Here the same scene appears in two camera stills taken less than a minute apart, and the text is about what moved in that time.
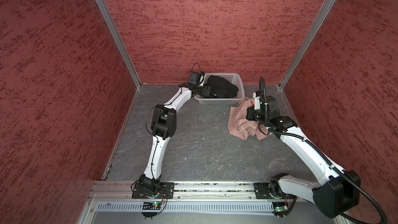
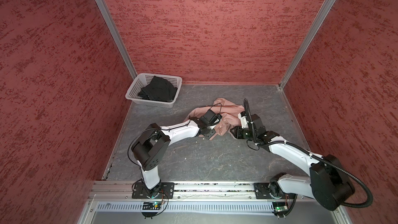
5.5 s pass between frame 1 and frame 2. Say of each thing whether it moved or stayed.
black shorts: moved
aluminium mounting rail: stayed
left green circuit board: stayed
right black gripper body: moved
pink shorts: moved
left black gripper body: moved
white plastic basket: moved
